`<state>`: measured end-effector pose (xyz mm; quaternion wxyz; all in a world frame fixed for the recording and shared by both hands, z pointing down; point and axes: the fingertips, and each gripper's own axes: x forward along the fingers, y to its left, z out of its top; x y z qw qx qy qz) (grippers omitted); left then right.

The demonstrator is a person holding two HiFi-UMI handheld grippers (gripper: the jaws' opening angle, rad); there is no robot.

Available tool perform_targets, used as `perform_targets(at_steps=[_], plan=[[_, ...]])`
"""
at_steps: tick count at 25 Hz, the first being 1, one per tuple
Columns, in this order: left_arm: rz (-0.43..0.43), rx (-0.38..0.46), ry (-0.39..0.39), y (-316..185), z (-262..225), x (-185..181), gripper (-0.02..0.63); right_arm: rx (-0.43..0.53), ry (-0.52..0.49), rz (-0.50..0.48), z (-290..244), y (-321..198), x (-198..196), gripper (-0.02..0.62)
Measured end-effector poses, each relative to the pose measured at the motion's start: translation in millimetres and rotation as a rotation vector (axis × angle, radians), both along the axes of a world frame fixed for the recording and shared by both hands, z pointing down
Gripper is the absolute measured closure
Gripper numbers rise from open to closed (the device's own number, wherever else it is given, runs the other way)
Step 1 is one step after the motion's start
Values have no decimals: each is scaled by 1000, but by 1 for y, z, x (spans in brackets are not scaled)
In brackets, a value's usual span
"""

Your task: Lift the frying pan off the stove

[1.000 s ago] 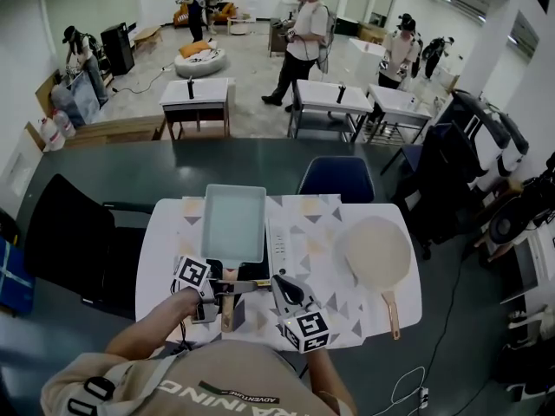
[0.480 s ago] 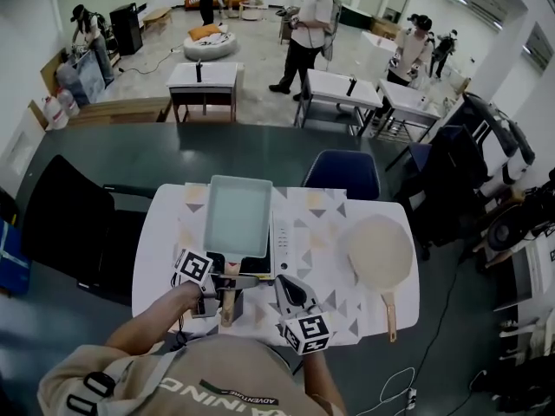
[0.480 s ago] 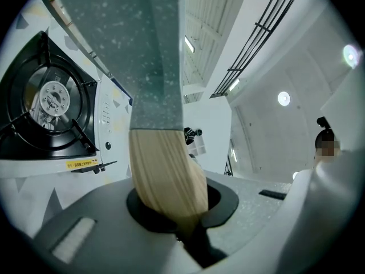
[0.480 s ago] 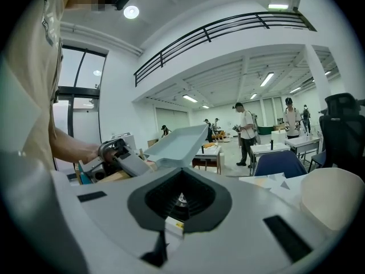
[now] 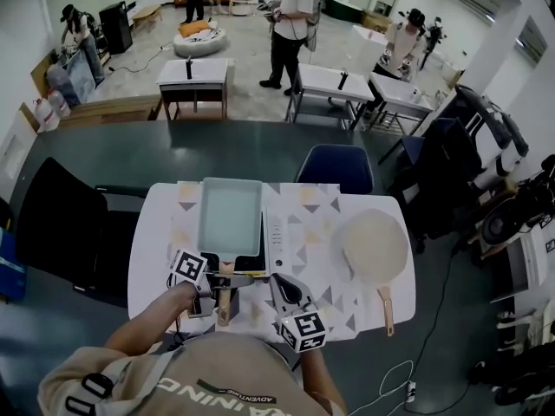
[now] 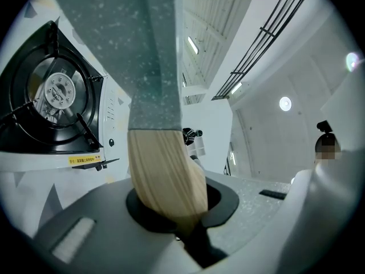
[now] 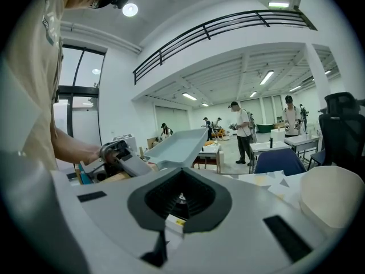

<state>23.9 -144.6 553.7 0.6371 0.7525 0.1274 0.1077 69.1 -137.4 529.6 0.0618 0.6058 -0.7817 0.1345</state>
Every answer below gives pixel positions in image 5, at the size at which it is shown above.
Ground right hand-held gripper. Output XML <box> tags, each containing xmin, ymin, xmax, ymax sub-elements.
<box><xmin>269</xmin><ymin>273</ymin><xmax>327</xmax><ymax>354</ymax></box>

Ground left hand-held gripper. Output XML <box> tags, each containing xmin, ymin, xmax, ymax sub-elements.
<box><xmin>166</xmin><ymin>248</ymin><xmax>267</xmax><ymax>321</ymax></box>

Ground white stove black top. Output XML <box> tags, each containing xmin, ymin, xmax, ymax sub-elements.
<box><xmin>198</xmin><ymin>205</ymin><xmax>291</xmax><ymax>286</ymax></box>

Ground grey rectangular frying pan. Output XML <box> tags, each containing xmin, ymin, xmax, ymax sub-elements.
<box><xmin>197</xmin><ymin>177</ymin><xmax>264</xmax><ymax>328</ymax></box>

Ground person's right forearm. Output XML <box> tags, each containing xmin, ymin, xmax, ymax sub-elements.
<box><xmin>297</xmin><ymin>347</ymin><xmax>348</xmax><ymax>416</ymax></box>

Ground person's left forearm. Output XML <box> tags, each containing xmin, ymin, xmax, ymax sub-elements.
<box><xmin>103</xmin><ymin>282</ymin><xmax>201</xmax><ymax>355</ymax></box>

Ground round beige pan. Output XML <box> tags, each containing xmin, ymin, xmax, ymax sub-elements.
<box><xmin>331</xmin><ymin>208</ymin><xmax>411</xmax><ymax>337</ymax></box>

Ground triangle patterned table mat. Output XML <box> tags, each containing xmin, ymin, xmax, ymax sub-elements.
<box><xmin>170</xmin><ymin>181</ymin><xmax>359</xmax><ymax>335</ymax></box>

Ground person's beige shirt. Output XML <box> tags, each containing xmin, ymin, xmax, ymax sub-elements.
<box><xmin>37</xmin><ymin>331</ymin><xmax>344</xmax><ymax>416</ymax></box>

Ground blue chair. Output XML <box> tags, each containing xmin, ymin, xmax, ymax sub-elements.
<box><xmin>294</xmin><ymin>144</ymin><xmax>375</xmax><ymax>196</ymax></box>

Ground black chair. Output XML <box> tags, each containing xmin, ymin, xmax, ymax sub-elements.
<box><xmin>16</xmin><ymin>157</ymin><xmax>151</xmax><ymax>308</ymax></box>

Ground dark clothes on rack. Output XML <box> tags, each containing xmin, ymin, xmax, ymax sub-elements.
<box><xmin>389</xmin><ymin>117</ymin><xmax>483</xmax><ymax>244</ymax></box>

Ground white desk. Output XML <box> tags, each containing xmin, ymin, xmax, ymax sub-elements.
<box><xmin>368</xmin><ymin>72</ymin><xmax>434</xmax><ymax>137</ymax></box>
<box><xmin>285</xmin><ymin>62</ymin><xmax>376</xmax><ymax>132</ymax></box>
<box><xmin>155</xmin><ymin>57</ymin><xmax>236</xmax><ymax>121</ymax></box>

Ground wooden platform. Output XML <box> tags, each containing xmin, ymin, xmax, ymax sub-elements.
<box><xmin>57</xmin><ymin>94</ymin><xmax>164</xmax><ymax>128</ymax></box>

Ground black fan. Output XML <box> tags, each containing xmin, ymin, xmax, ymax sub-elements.
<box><xmin>480</xmin><ymin>196</ymin><xmax>529</xmax><ymax>251</ymax></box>

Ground blue box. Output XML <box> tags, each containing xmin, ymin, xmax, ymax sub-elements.
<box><xmin>0</xmin><ymin>226</ymin><xmax>28</xmax><ymax>303</ymax></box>

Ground white round floor cushion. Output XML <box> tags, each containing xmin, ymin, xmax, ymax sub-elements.
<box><xmin>173</xmin><ymin>25</ymin><xmax>229</xmax><ymax>59</ymax></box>

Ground white plastic chair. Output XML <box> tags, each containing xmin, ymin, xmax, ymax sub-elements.
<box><xmin>493</xmin><ymin>304</ymin><xmax>555</xmax><ymax>355</ymax></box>

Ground clear water jug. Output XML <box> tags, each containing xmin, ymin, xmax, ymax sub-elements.
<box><xmin>33</xmin><ymin>97</ymin><xmax>61</xmax><ymax>133</ymax></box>
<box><xmin>47</xmin><ymin>88</ymin><xmax>72</xmax><ymax>119</ymax></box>

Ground orange cushion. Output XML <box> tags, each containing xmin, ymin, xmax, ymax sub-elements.
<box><xmin>178</xmin><ymin>19</ymin><xmax>212</xmax><ymax>39</ymax></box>

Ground white box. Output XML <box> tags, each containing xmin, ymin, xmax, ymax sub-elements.
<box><xmin>349</xmin><ymin>23</ymin><xmax>390</xmax><ymax>76</ymax></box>

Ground white and grey jacket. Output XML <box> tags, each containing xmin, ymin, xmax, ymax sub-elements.
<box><xmin>454</xmin><ymin>83</ymin><xmax>531</xmax><ymax>191</ymax></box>

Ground white round side table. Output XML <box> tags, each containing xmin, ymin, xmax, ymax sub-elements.
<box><xmin>229</xmin><ymin>0</ymin><xmax>258</xmax><ymax>17</ymax></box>

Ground wooden low table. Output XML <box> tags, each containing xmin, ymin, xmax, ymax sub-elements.
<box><xmin>130</xmin><ymin>3</ymin><xmax>164</xmax><ymax>30</ymax></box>

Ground black cabinet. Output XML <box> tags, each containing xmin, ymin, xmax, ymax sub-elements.
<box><xmin>98</xmin><ymin>0</ymin><xmax>134</xmax><ymax>56</ymax></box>

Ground white cable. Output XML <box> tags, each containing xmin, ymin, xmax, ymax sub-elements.
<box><xmin>348</xmin><ymin>359</ymin><xmax>416</xmax><ymax>416</ymax></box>

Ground grey strap with black buckles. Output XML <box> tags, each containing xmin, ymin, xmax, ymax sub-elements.
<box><xmin>63</xmin><ymin>348</ymin><xmax>174</xmax><ymax>416</ymax></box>

